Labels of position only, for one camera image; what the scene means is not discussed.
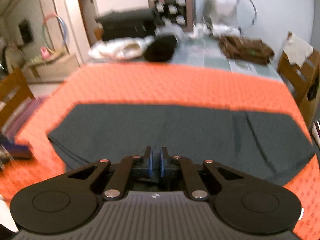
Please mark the pink cardboard box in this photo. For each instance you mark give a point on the pink cardboard box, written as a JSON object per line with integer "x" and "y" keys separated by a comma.
{"x": 180, "y": 12}

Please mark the wooden chair at left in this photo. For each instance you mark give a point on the wooden chair at left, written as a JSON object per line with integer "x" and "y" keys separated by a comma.
{"x": 14, "y": 91}

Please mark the colourful hoops on wall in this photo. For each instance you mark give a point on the colourful hoops on wall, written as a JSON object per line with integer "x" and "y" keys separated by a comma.
{"x": 55, "y": 34}

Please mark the cardboard box on floor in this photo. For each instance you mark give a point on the cardboard box on floor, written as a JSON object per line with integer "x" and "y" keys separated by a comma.
{"x": 51, "y": 71}

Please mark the rolled black grey garment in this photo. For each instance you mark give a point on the rolled black grey garment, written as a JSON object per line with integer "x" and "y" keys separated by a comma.
{"x": 165, "y": 43}

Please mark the brown crumpled garment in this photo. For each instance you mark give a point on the brown crumpled garment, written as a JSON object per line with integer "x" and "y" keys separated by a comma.
{"x": 245, "y": 49}

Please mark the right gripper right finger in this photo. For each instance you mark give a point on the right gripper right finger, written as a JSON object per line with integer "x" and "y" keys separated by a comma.
{"x": 241, "y": 201}

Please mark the orange patterned mat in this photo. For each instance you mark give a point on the orange patterned mat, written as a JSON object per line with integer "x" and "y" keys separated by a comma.
{"x": 160, "y": 84}

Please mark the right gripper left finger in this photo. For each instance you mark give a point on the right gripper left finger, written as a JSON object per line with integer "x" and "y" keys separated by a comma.
{"x": 68, "y": 201}

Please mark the white folded garment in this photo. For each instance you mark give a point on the white folded garment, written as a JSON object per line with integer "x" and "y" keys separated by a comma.
{"x": 120, "y": 49}

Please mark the wooden chair with cloth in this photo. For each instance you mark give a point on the wooden chair with cloth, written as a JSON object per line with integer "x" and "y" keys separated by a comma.
{"x": 304, "y": 83}

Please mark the dark grey garment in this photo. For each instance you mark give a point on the dark grey garment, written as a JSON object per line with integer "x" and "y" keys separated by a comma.
{"x": 268, "y": 146}

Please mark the white cloth on chair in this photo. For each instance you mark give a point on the white cloth on chair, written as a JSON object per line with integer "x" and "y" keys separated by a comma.
{"x": 297, "y": 50}

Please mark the folded dark clothes stack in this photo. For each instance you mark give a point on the folded dark clothes stack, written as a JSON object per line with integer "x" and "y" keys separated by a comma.
{"x": 133, "y": 23}

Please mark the clear plastic bag bundle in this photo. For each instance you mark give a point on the clear plastic bag bundle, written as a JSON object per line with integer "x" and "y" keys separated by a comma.
{"x": 220, "y": 17}

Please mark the striped folded clothes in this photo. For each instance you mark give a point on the striped folded clothes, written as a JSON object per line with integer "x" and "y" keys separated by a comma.
{"x": 316, "y": 132}

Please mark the green checkered tablecloth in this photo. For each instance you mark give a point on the green checkered tablecloth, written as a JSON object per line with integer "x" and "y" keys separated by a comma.
{"x": 202, "y": 52}

